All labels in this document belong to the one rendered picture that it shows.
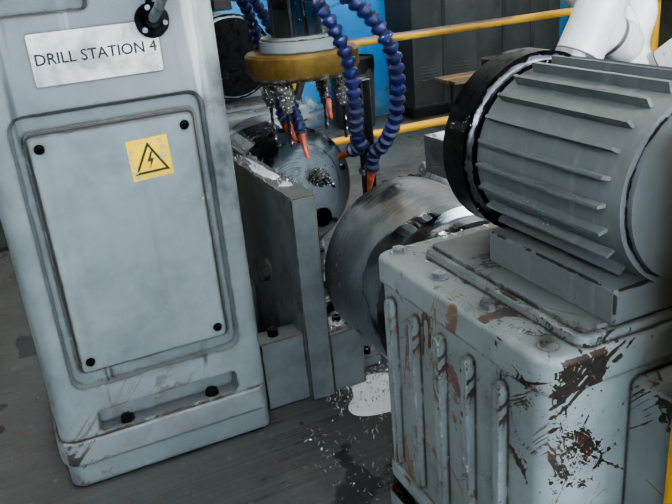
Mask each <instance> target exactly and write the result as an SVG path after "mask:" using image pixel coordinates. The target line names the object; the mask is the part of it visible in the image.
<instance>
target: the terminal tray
mask: <svg viewBox="0 0 672 504"><path fill-rule="evenodd" d="M444 133H445V131H440V132H436V133H431V134H426V135H424V146H425V158H426V170H427V169H428V168H430V167H433V166H437V167H441V168H443V169H444V161H443V139H444ZM444 170H445V169H444ZM427 172H429V173H432V174H434V175H437V176H440V177H442V178H445V179H447V177H446V173H445V171H443V170H441V169H438V168H433V169H430V170H428V171H427Z"/></svg>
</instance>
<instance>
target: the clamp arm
mask: <svg viewBox="0 0 672 504"><path fill-rule="evenodd" d="M358 78H359V79H360V81H361V83H360V84H359V86H358V88H360V89H361V91H362V94H361V95H360V97H359V98H361V99H362V101H363V104H362V105H361V108H363V111H364V114H363V115H362V117H363V118H364V124H363V128H364V131H363V133H364V135H365V137H366V138H365V139H366V140H368V142H369V147H370V146H371V145H372V144H374V133H373V118H372V103H371V89H370V79H369V78H366V77H358ZM369 147H368V148H369ZM368 148H366V150H365V153H364V154H363V155H360V164H361V168H359V174H361V177H362V190H363V194H364V193H366V192H367V170H366V169H365V164H366V163H367V162H366V160H365V156H366V155H367V153H368Z"/></svg>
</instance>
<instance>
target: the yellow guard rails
mask: <svg viewBox="0 0 672 504"><path fill-rule="evenodd" d="M657 2H658V15H657V20H656V23H655V26H654V29H653V32H652V35H651V40H650V47H651V50H652V52H654V51H655V50H656V49H658V39H659V26H660V12H661V0H657ZM572 10H573V8H565V9H558V10H551V11H544V12H537V13H530V14H523V15H516V16H510V17H503V18H496V19H489V20H482V21H475V22H468V23H461V24H454V25H447V26H440V27H433V28H426V29H419V30H412V31H405V32H398V33H393V36H392V37H393V41H402V40H409V39H415V38H422V37H429V36H436V35H442V34H449V33H456V32H463V31H469V30H476V29H483V28H489V27H496V26H503V25H510V24H516V23H523V22H530V21H537V20H543V19H550V18H557V17H564V16H570V15H571V13H572ZM378 37H379V36H370V37H363V38H356V39H349V40H347V41H349V42H354V43H356V44H357V45H358V47H362V46H368V45H375V44H379V43H378V41H377V39H378ZM448 117H449V116H445V117H439V118H434V119H429V120H423V121H418V122H413V123H408V124H402V125H400V130H399V132H397V134H398V133H403V132H408V131H413V130H418V129H423V128H428V127H434V126H439V125H444V124H446V123H447V120H448ZM383 129H384V128H382V129H377V130H373V133H374V138H378V137H380V135H382V131H383ZM331 140H333V141H334V142H335V143H336V145H337V146H338V145H343V144H348V143H352V142H351V141H350V135H348V137H347V138H345V136H341V137H336V138H331Z"/></svg>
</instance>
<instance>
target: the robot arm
mask: <svg viewBox="0 0 672 504"><path fill-rule="evenodd" d="M564 1H565V2H566V3H568V4H569V5H570V6H571V7H572V8H573V10H572V13H571V15H570V17H569V20H568V22H567V24H566V26H565V29H564V31H563V33H562V35H561V38H560V40H559V42H558V44H557V47H556V49H555V50H557V51H564V52H566V53H569V54H572V55H574V56H582V57H591V58H599V59H604V58H605V59H607V60H616V61H624V62H632V63H641V64H649V65H658V66H666V67H672V38H671V39H670V40H668V41H667V42H666V43H664V44H663V45H662V46H660V47H659V48H658V49H656V50H655V51H654V52H652V50H651V47H650V40H651V35H652V32H653V29H654V26H655V23H656V20H657V15H658V2H657V0H564Z"/></svg>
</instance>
